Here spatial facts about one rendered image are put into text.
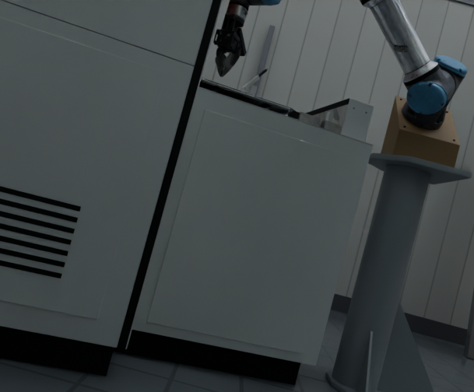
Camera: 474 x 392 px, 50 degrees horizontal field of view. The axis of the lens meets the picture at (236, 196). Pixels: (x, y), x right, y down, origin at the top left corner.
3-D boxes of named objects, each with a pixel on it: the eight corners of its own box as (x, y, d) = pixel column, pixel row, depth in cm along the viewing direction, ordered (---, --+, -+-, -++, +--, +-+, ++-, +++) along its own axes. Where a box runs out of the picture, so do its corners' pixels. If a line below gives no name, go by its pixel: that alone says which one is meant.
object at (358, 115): (339, 138, 169) (350, 97, 170) (282, 148, 223) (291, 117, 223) (364, 145, 172) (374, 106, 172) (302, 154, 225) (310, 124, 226)
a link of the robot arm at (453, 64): (454, 96, 180) (475, 62, 171) (444, 110, 171) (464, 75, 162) (424, 80, 184) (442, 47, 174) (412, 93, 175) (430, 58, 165)
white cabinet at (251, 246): (115, 355, 146) (190, 85, 150) (110, 288, 239) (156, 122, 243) (314, 392, 163) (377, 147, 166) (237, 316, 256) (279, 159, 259)
